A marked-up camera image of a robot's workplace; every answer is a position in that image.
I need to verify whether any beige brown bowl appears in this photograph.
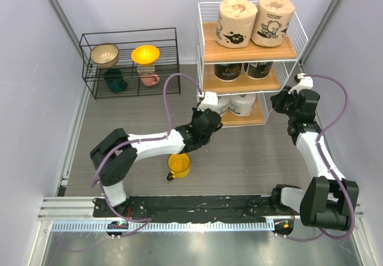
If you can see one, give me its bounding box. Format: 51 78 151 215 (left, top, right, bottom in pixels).
90 43 120 69

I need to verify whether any orange bowl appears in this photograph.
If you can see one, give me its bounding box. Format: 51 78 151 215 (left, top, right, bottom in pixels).
131 45 160 65

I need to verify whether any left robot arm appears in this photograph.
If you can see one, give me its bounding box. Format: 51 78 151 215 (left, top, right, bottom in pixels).
90 108 223 217

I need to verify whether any purple cable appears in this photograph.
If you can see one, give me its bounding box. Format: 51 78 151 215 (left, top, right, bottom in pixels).
91 72 207 238
281 74 356 242

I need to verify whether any black roll front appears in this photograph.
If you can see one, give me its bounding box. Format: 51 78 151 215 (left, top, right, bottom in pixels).
244 62 273 80

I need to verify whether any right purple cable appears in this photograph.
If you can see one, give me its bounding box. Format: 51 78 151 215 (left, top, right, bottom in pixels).
281 74 356 242

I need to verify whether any brown roll front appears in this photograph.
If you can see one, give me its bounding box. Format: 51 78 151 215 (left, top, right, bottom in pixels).
251 0 296 47

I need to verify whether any yellow enamel mug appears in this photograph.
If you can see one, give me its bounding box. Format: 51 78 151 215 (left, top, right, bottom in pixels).
166 153 191 182

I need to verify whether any beige small cup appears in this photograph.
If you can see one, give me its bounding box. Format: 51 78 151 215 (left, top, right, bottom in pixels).
137 65 156 75

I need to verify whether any dark green mug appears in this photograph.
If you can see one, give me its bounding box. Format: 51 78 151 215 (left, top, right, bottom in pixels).
103 68 127 93

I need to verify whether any brown roll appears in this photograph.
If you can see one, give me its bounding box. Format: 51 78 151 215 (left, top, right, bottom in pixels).
251 0 296 47
215 0 258 49

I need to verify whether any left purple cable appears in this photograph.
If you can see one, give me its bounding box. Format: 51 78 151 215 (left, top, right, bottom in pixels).
91 72 207 238

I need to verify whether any black toilet paper roll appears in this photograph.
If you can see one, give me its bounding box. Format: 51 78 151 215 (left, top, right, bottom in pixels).
214 63 242 82

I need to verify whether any pink mug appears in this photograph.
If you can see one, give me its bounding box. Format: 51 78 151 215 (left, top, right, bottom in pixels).
139 72 160 87

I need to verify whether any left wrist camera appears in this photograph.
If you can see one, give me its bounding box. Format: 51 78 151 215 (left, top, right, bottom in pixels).
197 91 218 111

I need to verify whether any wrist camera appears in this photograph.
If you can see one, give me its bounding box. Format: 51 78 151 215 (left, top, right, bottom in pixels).
197 91 218 111
288 73 314 94

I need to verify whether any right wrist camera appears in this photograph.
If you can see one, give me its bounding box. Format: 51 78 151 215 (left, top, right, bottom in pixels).
288 73 314 94

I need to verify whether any black wire rack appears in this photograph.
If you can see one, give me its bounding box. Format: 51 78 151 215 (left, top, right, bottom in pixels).
79 27 180 99

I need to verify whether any white toilet paper roll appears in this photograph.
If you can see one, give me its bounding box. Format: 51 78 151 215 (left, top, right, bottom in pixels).
228 93 257 117

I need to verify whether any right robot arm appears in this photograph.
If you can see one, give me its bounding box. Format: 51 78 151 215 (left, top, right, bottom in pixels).
270 86 359 231

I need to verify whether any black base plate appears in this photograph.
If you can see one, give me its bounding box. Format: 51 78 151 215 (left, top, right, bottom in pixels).
93 194 306 223

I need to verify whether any brown roll back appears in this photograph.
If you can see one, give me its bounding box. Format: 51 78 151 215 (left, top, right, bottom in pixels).
215 0 258 49

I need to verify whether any white wire wooden shelf rack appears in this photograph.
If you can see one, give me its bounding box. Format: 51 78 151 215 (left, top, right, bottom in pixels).
197 2 308 128

